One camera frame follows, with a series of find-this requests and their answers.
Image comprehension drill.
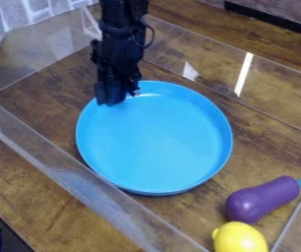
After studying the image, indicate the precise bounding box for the blue round plate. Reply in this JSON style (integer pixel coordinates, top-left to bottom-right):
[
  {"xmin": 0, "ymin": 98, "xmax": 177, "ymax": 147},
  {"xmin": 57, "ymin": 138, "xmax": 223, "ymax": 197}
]
[{"xmin": 75, "ymin": 81, "xmax": 233, "ymax": 196}]

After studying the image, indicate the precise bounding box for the white patterned curtain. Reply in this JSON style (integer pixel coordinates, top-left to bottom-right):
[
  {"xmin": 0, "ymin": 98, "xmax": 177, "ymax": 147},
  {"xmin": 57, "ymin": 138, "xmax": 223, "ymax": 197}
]
[{"xmin": 0, "ymin": 0, "xmax": 100, "ymax": 46}]

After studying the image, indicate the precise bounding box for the clear acrylic enclosure wall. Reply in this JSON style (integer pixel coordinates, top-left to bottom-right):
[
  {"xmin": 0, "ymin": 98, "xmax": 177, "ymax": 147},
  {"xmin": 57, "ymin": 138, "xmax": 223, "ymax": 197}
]
[{"xmin": 0, "ymin": 7, "xmax": 301, "ymax": 252}]

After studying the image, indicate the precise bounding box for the yellow toy lemon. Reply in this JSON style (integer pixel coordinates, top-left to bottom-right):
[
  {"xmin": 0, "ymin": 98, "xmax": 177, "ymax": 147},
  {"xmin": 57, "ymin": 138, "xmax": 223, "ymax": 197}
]
[{"xmin": 211, "ymin": 221, "xmax": 268, "ymax": 252}]

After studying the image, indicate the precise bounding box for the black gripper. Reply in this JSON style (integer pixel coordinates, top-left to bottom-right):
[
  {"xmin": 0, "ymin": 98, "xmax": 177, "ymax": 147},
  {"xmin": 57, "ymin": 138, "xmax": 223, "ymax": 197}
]
[{"xmin": 90, "ymin": 23, "xmax": 145, "ymax": 106}]

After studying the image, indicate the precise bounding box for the purple toy eggplant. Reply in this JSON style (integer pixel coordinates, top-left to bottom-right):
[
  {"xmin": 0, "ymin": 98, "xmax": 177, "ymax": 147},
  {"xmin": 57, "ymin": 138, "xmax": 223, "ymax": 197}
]
[{"xmin": 224, "ymin": 175, "xmax": 301, "ymax": 224}]

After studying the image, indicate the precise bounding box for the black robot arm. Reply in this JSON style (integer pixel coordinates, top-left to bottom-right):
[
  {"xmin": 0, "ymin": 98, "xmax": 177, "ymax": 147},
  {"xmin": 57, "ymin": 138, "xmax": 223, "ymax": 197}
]
[{"xmin": 90, "ymin": 0, "xmax": 148, "ymax": 106}]

